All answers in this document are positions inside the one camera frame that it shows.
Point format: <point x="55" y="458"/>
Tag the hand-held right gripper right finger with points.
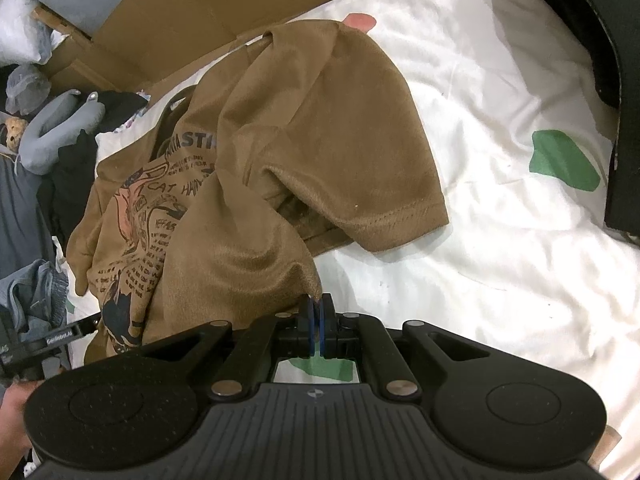
<point x="325" y="325"/>

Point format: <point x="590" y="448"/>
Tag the grey cushion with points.
<point x="20" y="210"/>

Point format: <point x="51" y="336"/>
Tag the grey neck pillow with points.
<point x="45" y="130"/>

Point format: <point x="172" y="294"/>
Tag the white pillow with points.
<point x="20" y="25"/>

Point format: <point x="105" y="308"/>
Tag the flattened cardboard sheet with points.
<point x="200" y="0"/>

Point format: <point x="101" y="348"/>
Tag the person's left hand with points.
<point x="12" y="420"/>

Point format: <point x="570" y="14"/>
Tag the teddy bear toy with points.
<point x="12" y="130"/>

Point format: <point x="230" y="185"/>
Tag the blue jeans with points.
<point x="35" y="290"/>

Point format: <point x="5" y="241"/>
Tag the black crumpled cloth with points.
<point x="75" y="170"/>

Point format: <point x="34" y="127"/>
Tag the black folded garment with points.
<point x="620" y="60"/>

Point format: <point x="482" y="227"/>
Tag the brown printed t-shirt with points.
<point x="300" y="135"/>

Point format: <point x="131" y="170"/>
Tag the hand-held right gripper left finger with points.
<point x="311" y="325"/>

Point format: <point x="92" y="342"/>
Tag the clear plastic bag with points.
<point x="27" y="87"/>

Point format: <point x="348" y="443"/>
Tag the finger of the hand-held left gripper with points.
<point x="89" y="323"/>

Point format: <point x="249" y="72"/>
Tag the white bear print blanket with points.
<point x="475" y="285"/>

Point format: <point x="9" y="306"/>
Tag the open cardboard box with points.
<point x="62" y="25"/>

